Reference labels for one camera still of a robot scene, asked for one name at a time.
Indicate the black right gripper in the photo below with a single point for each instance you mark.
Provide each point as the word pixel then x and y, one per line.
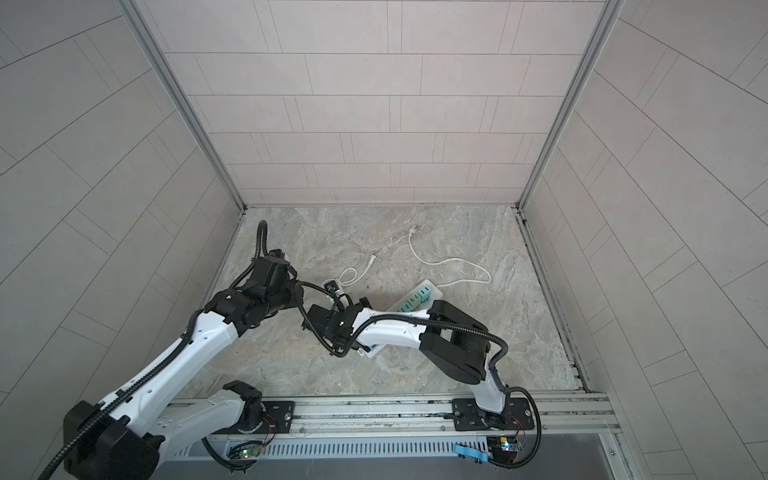
pixel 330 336

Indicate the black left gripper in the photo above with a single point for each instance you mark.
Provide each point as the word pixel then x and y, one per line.
pixel 298 293

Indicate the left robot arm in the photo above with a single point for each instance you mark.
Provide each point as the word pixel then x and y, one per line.
pixel 123 436

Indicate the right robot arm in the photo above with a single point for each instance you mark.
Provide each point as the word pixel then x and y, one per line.
pixel 461 347

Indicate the white multicolour power strip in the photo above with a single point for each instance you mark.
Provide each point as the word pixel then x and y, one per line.
pixel 411 303

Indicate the left circuit board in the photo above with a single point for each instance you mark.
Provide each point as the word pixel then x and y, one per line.
pixel 247 451

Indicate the circuit board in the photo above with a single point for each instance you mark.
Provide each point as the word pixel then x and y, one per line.
pixel 247 451
pixel 504 450

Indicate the blue tape tag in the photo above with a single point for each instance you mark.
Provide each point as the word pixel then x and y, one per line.
pixel 466 452

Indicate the right circuit board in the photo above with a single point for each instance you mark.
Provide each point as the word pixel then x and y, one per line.
pixel 504 450

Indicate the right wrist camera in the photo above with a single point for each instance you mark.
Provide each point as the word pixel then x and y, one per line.
pixel 334 287

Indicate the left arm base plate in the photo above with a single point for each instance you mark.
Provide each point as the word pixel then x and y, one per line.
pixel 275 418

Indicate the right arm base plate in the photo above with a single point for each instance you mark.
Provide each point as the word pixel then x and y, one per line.
pixel 516 415

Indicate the aluminium rail frame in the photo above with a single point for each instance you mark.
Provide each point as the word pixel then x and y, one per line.
pixel 396 427

